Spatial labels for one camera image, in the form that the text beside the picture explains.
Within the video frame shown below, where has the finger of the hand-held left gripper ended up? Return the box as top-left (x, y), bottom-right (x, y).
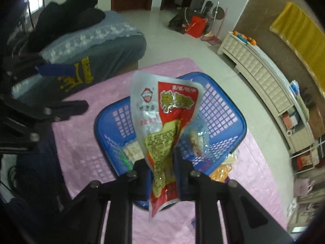
top-left (0, 95), bottom-right (89, 122)
top-left (1, 54), bottom-right (77, 82)

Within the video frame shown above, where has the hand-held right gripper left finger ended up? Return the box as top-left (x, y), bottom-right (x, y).
top-left (58, 159), bottom-right (153, 244)

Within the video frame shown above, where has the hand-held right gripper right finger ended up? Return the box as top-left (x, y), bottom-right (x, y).
top-left (175, 152), bottom-right (296, 244)

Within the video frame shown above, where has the pile of assorted snack packets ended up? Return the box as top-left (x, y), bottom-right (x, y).
top-left (120, 122), bottom-right (239, 183)

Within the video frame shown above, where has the red white snack pouch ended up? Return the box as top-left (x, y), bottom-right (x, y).
top-left (129, 71), bottom-right (206, 218)

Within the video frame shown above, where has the blue plastic basket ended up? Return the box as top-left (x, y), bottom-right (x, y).
top-left (94, 72), bottom-right (247, 211)

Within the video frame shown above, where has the pink tablecloth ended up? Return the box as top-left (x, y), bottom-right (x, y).
top-left (51, 58), bottom-right (287, 244)

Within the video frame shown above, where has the grey embroidered sofa cover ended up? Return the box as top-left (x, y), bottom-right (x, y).
top-left (10, 11), bottom-right (147, 99)

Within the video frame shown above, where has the black cloth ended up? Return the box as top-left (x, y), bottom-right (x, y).
top-left (25, 0), bottom-right (106, 54)

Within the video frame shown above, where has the pink tote bag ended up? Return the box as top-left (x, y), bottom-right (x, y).
top-left (293, 176), bottom-right (315, 197)

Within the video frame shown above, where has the orange box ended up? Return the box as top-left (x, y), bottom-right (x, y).
top-left (281, 112), bottom-right (297, 129)

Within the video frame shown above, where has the white metal rack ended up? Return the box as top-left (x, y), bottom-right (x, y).
top-left (289, 137), bottom-right (325, 176)

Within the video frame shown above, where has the black bag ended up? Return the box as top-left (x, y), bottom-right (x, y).
top-left (168, 8), bottom-right (193, 34)

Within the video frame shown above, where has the cream cabinet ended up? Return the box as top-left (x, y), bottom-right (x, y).
top-left (217, 31), bottom-right (318, 155)

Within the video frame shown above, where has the red bag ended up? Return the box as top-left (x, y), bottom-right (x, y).
top-left (185, 16), bottom-right (207, 38)

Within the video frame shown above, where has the pink broom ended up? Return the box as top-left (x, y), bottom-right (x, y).
top-left (201, 9), bottom-right (228, 44)

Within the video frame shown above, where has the black luggage trolley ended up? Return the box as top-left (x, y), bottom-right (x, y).
top-left (202, 1), bottom-right (214, 16)

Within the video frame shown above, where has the white mop pole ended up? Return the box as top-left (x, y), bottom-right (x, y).
top-left (213, 2), bottom-right (220, 35)

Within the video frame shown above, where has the yellow cloth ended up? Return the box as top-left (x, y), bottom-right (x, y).
top-left (270, 2), bottom-right (325, 94)

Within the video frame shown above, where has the round brown wall decor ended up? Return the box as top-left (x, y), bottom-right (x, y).
top-left (214, 7), bottom-right (228, 21)

